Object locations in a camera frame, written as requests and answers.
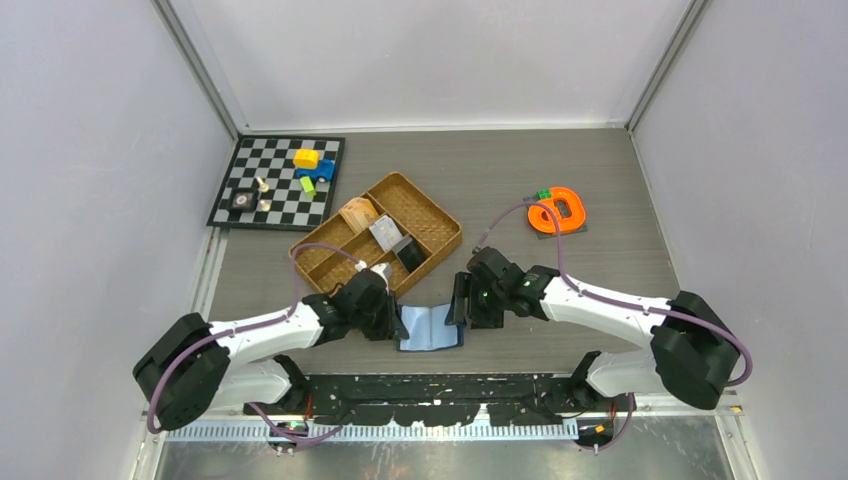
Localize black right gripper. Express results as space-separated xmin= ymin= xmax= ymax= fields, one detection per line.
xmin=445 ymin=271 xmax=508 ymax=331

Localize blue leather card holder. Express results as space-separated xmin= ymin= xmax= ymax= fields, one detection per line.
xmin=396 ymin=304 xmax=464 ymax=352

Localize black VIP credit card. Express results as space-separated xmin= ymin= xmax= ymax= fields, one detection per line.
xmin=392 ymin=235 xmax=427 ymax=273

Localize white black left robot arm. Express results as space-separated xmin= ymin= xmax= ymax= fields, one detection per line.
xmin=132 ymin=263 xmax=401 ymax=433

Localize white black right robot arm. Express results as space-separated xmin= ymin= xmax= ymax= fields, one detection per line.
xmin=445 ymin=247 xmax=744 ymax=411

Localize silver credit card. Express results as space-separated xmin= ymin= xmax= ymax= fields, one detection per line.
xmin=368 ymin=214 xmax=404 ymax=252

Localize woven divided basket tray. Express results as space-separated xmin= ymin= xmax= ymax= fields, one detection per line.
xmin=289 ymin=172 xmax=462 ymax=297

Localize blue toy car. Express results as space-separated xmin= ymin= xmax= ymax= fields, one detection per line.
xmin=294 ymin=159 xmax=336 ymax=183

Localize green toy block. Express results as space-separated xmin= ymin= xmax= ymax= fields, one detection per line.
xmin=299 ymin=176 xmax=317 ymax=199

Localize black white checkerboard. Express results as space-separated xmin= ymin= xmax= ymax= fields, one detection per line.
xmin=207 ymin=135 xmax=346 ymax=232

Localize yellow toy block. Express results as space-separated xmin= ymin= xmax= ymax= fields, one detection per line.
xmin=293 ymin=149 xmax=322 ymax=170

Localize metal chess pawn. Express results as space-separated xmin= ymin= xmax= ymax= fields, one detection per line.
xmin=255 ymin=176 xmax=270 ymax=193

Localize black square chess piece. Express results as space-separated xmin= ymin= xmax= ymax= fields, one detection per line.
xmin=227 ymin=188 xmax=260 ymax=213

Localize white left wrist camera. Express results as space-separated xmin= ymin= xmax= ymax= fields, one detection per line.
xmin=355 ymin=261 xmax=392 ymax=290

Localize black mounting rail base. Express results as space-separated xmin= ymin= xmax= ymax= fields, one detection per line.
xmin=259 ymin=373 xmax=628 ymax=427

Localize grey base plate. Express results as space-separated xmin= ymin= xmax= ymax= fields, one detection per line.
xmin=523 ymin=192 xmax=590 ymax=241

